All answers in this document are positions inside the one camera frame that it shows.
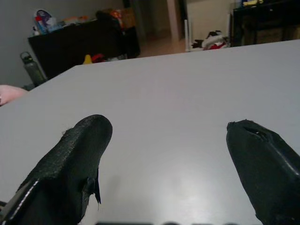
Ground yellow object on desk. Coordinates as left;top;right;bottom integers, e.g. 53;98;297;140
243;0;265;7

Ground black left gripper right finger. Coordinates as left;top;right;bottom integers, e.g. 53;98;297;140
226;119;300;225

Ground colourful printed bag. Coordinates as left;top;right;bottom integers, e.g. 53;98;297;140
32;9;58;36

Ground red toy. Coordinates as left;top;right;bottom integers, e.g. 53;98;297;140
91;53;105;63

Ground orange white items on cabinet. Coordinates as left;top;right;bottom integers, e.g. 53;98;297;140
61;15;89;26

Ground black desk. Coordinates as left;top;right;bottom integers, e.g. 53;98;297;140
230;1;300;47

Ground pile of red white clothes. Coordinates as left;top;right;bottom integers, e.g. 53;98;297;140
191;30;230;50

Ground black bag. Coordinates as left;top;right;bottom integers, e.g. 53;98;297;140
95;10;125;36

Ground pink cushion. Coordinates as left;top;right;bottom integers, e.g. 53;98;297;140
0;84;29;105

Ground grey water bottle with handle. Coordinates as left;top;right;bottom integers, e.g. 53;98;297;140
20;52;47;88

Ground orange patterned box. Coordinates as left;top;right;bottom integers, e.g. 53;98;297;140
111;7;136;29

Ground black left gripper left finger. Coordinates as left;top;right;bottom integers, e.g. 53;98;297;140
0;114;113;225

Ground black sideboard cabinet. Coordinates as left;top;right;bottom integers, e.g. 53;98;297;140
28;19;141;80

